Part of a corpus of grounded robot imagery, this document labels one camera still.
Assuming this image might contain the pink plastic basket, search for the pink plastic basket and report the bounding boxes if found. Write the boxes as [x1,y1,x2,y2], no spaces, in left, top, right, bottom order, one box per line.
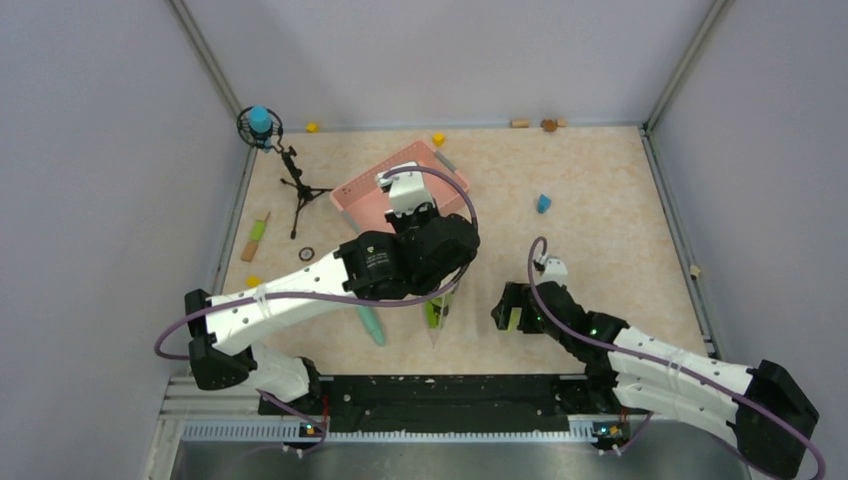
[330,141,470,233]

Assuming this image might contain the brown wooden piece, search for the brown wooden piece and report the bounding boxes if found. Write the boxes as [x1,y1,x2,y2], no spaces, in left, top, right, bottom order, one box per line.
[540,119,559,133]

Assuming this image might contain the green and wood stick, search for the green and wood stick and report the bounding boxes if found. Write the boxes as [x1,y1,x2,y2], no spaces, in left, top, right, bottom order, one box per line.
[240,210,271,262]

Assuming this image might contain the green celery stalk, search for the green celery stalk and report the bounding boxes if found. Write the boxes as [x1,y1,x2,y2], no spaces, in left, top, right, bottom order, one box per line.
[424,293,454,329]

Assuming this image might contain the blue toy block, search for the blue toy block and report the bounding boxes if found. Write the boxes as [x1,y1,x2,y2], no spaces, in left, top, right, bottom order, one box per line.
[536,194,552,214]

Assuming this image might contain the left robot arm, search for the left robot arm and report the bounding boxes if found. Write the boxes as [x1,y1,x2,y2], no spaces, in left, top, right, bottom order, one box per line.
[188,214,480,414]

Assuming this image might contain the green square block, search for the green square block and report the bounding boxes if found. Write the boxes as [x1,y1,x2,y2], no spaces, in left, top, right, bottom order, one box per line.
[507,307,522,331]

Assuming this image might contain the small round badge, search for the small round badge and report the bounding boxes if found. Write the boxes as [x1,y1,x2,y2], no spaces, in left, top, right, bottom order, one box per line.
[298,247,315,262]

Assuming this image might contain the blue microphone on tripod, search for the blue microphone on tripod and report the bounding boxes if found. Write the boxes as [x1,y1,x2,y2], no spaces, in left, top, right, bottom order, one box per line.
[236,105,332,240]

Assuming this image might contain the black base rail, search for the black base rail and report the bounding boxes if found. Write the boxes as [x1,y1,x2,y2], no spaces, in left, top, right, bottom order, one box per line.
[290,374,624,434]

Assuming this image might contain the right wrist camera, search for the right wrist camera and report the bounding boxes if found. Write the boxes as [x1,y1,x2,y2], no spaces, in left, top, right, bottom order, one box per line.
[533,254,569,286]

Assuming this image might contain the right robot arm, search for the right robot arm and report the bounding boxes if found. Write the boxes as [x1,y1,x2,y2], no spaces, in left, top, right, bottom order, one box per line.
[491,282,820,479]

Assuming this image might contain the clear pink zip bag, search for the clear pink zip bag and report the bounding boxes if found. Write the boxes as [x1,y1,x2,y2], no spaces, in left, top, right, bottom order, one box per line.
[423,279,461,349]

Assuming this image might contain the teal silicone tool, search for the teal silicone tool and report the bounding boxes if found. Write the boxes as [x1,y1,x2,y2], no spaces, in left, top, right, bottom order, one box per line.
[356,306,386,346]

